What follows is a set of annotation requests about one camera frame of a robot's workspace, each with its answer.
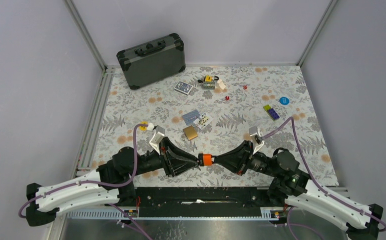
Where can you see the blue-backed playing card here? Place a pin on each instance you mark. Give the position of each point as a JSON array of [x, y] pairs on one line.
[[192, 118]]

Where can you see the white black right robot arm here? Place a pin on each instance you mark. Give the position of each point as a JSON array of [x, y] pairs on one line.
[[296, 188]]

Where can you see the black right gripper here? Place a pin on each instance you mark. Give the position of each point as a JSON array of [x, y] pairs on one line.
[[237, 159]]

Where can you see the blue round token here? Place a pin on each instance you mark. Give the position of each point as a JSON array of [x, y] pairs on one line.
[[284, 101]]

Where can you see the blue card deck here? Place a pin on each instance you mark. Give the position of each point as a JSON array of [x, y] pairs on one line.
[[183, 87]]

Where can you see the grey black hard case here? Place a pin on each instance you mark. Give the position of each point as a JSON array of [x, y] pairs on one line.
[[152, 61]]

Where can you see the yellow black padlock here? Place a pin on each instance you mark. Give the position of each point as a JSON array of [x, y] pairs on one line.
[[208, 78]]

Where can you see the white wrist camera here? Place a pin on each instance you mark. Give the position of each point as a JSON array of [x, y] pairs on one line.
[[256, 139], [158, 135]]

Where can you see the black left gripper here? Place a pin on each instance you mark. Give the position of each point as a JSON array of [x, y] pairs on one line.
[[184, 161]]

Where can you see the slotted cable duct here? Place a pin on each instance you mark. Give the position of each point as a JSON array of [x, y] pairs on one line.
[[184, 212]]

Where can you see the brass padlock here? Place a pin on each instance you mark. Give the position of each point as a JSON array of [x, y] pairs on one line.
[[190, 132]]

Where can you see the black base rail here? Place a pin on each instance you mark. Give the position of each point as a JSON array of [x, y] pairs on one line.
[[155, 197]]

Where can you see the orange black padlock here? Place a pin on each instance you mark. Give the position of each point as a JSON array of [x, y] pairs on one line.
[[205, 159]]

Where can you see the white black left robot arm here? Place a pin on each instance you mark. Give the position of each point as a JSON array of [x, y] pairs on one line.
[[110, 183]]

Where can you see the face-up playing card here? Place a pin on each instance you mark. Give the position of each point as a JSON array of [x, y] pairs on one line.
[[202, 121]]

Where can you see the grey green building brick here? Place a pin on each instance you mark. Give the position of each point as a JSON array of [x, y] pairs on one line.
[[208, 86]]

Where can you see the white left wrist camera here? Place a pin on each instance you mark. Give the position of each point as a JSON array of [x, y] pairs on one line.
[[158, 135]]

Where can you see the yellow round token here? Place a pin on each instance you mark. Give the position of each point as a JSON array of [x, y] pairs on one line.
[[143, 126]]

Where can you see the green purple building bricks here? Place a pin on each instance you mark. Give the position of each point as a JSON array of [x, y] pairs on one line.
[[271, 112]]

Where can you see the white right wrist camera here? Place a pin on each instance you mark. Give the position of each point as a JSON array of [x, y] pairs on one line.
[[256, 139]]

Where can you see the small beige block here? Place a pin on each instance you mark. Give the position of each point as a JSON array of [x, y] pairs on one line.
[[220, 85]]

